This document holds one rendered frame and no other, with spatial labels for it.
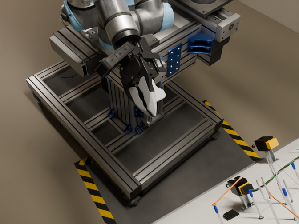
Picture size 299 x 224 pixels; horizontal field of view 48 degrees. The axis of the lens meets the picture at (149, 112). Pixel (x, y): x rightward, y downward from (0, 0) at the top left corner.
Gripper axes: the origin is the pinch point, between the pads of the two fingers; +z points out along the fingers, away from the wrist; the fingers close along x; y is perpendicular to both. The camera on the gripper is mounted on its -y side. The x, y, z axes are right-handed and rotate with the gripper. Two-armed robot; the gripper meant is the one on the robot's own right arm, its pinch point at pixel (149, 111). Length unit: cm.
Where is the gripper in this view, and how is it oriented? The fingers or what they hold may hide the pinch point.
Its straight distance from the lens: 75.5
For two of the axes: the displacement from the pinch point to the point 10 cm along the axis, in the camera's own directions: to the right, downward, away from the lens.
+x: -6.0, 4.5, 6.6
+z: 3.7, 8.9, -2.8
